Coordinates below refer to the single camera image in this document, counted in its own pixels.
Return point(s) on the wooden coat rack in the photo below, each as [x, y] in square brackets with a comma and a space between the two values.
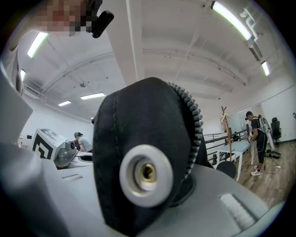
[227, 132]

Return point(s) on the white ceiling pipes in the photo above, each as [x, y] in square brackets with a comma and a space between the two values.
[249, 22]

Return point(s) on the long ceiling light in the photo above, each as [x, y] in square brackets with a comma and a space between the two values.
[37, 45]
[22, 75]
[64, 103]
[265, 68]
[231, 19]
[92, 96]

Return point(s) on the black round floor object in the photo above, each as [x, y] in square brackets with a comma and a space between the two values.
[273, 154]

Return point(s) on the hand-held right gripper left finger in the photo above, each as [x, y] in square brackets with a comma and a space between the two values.
[46, 208]

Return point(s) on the white power strip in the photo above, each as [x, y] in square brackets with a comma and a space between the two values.
[278, 166]

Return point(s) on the white table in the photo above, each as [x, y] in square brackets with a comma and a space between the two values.
[236, 148]

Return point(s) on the ceiling air conditioner unit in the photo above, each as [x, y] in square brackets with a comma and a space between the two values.
[254, 49]

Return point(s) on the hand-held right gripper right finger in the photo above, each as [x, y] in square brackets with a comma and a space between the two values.
[208, 208]

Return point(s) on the black metal railing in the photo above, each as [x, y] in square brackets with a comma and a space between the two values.
[219, 141]

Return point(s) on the black head-worn camera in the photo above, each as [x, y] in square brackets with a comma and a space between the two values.
[101, 23]

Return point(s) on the black round chair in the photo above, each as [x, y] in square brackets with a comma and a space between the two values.
[226, 169]

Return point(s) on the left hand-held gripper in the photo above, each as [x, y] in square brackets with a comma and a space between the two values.
[49, 145]

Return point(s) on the black zippered clothing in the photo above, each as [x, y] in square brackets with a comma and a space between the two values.
[143, 143]

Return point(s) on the black office chair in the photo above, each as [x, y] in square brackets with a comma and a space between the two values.
[275, 130]

